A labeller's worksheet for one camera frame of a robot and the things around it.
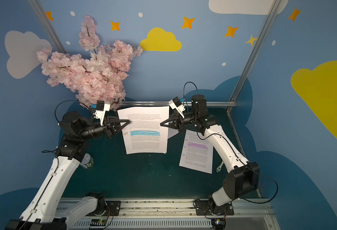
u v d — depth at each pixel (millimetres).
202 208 744
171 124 638
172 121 623
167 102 1655
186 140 1030
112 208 735
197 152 972
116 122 564
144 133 666
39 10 692
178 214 744
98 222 729
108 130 531
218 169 860
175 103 566
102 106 517
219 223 733
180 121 602
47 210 382
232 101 1175
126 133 645
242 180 425
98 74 664
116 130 567
